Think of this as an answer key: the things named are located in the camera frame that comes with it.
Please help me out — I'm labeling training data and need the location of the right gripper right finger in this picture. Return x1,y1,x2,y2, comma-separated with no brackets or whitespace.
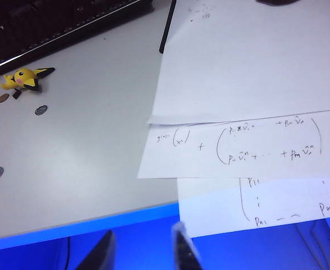
171,221,204,270

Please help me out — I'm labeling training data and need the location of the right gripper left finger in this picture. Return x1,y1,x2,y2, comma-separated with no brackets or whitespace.
76,230,116,270

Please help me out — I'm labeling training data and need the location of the yellow black pichu doll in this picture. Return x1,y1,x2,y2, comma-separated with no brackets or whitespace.
0,66,56,100

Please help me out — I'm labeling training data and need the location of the white paper bracketed sum formula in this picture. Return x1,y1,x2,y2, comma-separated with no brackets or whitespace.
137,109,330,180

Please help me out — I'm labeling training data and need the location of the mostly blank white paper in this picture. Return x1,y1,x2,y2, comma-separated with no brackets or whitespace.
147,0,330,125

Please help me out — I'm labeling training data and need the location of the black pen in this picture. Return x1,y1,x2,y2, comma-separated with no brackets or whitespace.
158,0,177,55

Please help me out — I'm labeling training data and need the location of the black mechanical keyboard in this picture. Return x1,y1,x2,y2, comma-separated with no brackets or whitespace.
0,0,156,82

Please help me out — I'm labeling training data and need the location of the black round monitor base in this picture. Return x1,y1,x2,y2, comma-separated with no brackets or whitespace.
255,0,304,6

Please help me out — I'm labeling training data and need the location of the white paper tall bracket column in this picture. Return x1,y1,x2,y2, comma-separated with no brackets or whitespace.
177,176,330,239

